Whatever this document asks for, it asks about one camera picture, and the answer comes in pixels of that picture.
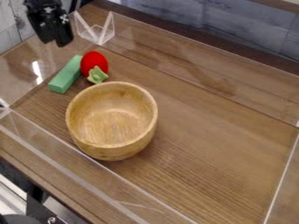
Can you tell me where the green mat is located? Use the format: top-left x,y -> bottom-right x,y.
48,55 -> 83,94

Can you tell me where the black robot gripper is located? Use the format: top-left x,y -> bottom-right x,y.
23,0 -> 74,47

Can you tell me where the black metal bracket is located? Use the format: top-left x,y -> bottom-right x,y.
26,195 -> 68,224

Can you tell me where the red plush fruit green stem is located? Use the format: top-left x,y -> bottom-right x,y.
79,51 -> 109,84

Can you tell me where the light wooden bowl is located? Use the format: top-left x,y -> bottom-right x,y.
66,81 -> 158,161

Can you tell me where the clear acrylic tray enclosure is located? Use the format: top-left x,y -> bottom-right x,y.
0,16 -> 299,224

